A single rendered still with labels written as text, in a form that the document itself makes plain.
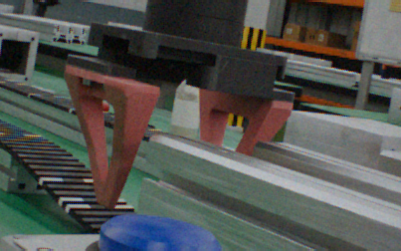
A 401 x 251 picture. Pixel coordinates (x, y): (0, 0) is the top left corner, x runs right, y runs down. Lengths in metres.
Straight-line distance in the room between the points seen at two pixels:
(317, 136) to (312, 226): 0.26
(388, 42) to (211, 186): 3.49
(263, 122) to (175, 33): 0.08
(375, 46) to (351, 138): 3.34
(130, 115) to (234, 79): 0.07
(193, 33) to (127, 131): 0.07
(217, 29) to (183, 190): 0.09
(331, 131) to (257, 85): 0.12
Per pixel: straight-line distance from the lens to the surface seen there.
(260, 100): 0.48
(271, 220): 0.36
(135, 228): 0.26
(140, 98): 0.41
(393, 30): 3.84
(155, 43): 0.41
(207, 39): 0.44
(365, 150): 0.55
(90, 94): 0.45
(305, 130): 0.58
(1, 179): 0.61
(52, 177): 0.56
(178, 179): 0.40
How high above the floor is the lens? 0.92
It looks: 6 degrees down
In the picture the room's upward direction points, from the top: 10 degrees clockwise
